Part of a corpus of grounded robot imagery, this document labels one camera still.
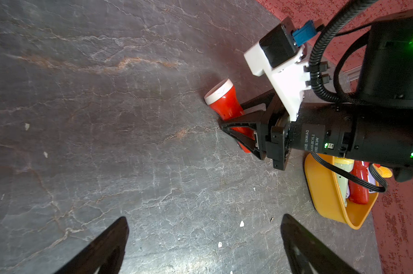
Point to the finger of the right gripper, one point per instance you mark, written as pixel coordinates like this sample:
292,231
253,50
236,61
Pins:
244,130
263,99

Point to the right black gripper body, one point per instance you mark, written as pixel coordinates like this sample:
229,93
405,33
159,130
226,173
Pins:
364,133

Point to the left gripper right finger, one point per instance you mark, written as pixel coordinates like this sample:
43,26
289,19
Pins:
307,254

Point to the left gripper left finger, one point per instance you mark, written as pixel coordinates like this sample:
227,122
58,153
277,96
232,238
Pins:
104,255

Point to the red flashlight white head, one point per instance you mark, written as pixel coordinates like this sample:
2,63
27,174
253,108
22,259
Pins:
223,100

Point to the red flashlight all red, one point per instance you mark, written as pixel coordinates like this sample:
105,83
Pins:
359,194

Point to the yellow storage box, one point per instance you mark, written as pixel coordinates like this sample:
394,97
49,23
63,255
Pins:
327,199

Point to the green flashlight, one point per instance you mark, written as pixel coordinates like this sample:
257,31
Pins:
346,165

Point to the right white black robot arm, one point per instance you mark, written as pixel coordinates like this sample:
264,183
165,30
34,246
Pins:
377,69

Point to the orange plush toy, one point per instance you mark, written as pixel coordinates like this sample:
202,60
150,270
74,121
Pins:
384,172

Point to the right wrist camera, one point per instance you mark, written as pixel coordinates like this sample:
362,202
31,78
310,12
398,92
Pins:
280,56

